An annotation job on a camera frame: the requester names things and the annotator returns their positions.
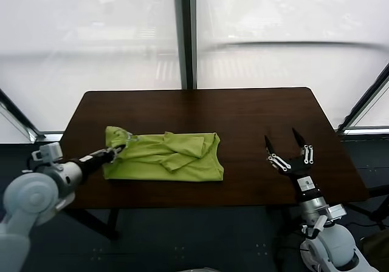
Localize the grey slanted window frame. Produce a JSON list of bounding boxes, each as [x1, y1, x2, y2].
[[336, 61, 389, 137], [0, 88, 47, 145]]

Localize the lime green t-shirt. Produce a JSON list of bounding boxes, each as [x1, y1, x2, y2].
[[102, 125, 225, 182]]

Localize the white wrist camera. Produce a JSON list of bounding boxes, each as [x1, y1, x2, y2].
[[30, 141, 63, 163], [326, 204, 348, 223]]

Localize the grey robot torso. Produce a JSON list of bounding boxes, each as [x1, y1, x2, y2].
[[187, 265, 227, 272]]

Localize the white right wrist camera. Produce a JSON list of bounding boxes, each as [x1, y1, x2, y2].
[[326, 204, 348, 223]]

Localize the olive trouser leg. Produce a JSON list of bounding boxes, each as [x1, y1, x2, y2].
[[360, 232, 389, 272]]

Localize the dark curved railing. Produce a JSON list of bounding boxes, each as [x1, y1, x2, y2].
[[208, 40, 387, 54]]

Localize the dark upright window mullion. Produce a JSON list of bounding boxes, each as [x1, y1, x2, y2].
[[171, 0, 198, 91]]

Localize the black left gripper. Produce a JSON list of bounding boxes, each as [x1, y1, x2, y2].
[[78, 131, 140, 172]]

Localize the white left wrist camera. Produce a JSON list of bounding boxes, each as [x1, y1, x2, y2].
[[30, 141, 63, 163]]

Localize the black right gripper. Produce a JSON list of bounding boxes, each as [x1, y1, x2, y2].
[[264, 127, 322, 203]]

